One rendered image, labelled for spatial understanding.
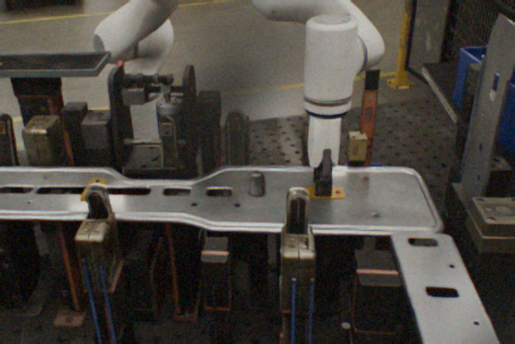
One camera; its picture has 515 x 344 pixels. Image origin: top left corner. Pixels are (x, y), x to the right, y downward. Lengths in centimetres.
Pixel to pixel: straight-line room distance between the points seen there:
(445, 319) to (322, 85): 40
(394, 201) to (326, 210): 13
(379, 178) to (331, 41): 36
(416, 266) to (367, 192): 22
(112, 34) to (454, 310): 104
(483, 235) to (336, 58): 37
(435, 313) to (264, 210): 35
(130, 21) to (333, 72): 66
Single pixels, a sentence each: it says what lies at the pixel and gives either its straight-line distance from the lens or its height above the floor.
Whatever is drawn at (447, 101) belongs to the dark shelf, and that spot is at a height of 103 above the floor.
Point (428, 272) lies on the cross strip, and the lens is 97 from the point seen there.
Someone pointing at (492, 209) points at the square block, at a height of 106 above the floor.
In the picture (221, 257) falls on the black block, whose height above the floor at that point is 99.
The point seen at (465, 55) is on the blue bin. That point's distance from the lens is 143.
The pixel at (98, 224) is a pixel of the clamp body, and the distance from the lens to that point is 99.
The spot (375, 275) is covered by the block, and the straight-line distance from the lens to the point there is 97.
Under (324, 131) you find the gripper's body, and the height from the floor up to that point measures 116.
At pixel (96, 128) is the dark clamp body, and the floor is 107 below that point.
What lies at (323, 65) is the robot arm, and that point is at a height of 128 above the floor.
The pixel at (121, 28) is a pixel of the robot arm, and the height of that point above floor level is 121.
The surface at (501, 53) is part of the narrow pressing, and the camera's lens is 104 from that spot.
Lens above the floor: 161
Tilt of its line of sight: 29 degrees down
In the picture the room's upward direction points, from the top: 4 degrees counter-clockwise
